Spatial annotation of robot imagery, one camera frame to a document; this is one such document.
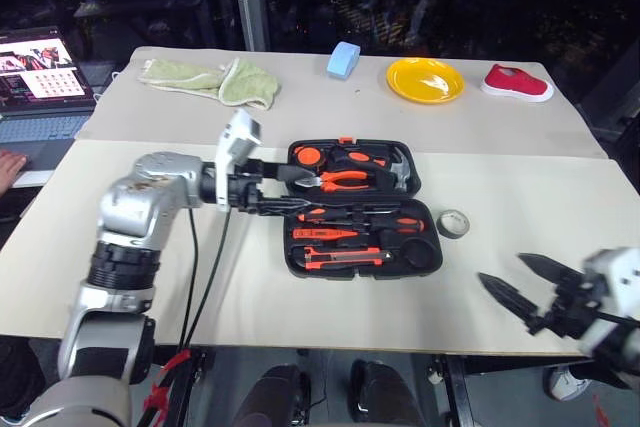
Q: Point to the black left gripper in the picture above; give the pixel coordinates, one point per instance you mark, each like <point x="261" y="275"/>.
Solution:
<point x="247" y="192"/>

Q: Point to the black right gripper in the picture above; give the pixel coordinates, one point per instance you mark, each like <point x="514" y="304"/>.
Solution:
<point x="575" y="309"/>

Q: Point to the orange black screwdriver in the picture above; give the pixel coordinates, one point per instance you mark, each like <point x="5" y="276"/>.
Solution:
<point x="402" y="224"/>
<point x="327" y="217"/>

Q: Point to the orange voltage tester pen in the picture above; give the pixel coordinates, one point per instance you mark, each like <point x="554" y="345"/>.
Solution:
<point x="325" y="233"/>

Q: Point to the orange black utility knife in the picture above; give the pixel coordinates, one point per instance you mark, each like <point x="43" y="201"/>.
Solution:
<point x="345" y="257"/>

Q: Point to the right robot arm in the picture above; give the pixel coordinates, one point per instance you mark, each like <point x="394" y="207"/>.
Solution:
<point x="625" y="362"/>

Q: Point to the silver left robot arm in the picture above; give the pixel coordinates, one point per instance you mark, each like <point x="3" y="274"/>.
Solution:
<point x="130" y="207"/>

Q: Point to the black orange tool case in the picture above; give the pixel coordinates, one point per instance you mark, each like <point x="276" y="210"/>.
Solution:
<point x="430" y="227"/>

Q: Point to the bystander bare hand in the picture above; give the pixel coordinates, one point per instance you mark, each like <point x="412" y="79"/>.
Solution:
<point x="10" y="169"/>

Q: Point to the orange black tape measure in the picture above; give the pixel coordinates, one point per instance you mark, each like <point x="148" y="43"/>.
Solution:
<point x="306" y="155"/>

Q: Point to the beige table cover sheet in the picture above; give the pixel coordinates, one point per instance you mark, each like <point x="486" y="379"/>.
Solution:
<point x="350" y="312"/>
<point x="350" y="117"/>

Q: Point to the black orange claw hammer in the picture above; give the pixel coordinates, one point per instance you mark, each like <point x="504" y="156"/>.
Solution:
<point x="380" y="167"/>

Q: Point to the white bystander sneaker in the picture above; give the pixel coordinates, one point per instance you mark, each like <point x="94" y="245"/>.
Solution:
<point x="565" y="384"/>

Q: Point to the green towel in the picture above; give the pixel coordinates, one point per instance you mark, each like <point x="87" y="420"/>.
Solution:
<point x="245" y="87"/>

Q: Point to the black metal table leg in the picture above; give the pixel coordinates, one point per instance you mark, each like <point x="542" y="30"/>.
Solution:
<point x="192" y="392"/>
<point x="457" y="392"/>

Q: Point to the light blue sponge block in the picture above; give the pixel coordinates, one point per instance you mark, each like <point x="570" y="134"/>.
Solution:
<point x="341" y="62"/>

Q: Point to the yellow plate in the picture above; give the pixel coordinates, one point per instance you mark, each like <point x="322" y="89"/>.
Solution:
<point x="425" y="81"/>

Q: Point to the red white shoe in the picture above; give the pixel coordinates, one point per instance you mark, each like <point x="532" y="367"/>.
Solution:
<point x="515" y="81"/>

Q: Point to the dark rounded shape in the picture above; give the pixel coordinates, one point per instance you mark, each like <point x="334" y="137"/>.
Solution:
<point x="272" y="394"/>

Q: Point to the red tape strip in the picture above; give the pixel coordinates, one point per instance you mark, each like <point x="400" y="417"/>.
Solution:
<point x="167" y="372"/>

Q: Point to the grey laptop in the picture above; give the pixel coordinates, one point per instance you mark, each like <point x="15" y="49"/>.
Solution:
<point x="40" y="107"/>

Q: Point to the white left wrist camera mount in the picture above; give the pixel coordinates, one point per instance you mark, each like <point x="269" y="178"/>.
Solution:
<point x="235" y="147"/>

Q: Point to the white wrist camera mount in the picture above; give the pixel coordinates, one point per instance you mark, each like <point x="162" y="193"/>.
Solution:
<point x="620" y="272"/>
<point x="235" y="147"/>

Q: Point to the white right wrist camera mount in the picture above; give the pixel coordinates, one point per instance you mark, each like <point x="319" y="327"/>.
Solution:
<point x="620" y="272"/>

